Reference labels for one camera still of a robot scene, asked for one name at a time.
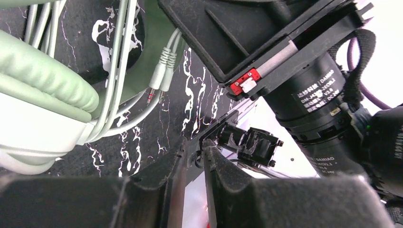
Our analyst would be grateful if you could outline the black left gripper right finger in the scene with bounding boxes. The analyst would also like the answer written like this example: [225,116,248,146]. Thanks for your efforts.
[203,139,394,228]

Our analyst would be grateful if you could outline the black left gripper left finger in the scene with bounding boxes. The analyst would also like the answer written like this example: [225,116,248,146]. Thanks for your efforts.
[0,138,188,228]

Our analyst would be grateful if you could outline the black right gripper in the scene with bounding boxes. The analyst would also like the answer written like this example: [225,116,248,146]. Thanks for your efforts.
[158,0,365,176]

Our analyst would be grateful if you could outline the mint green headphones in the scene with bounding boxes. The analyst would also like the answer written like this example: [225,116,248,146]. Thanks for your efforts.
[0,0,184,175]

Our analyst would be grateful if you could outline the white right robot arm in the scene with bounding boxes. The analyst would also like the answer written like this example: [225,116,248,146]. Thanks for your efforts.
[159,0,403,228]

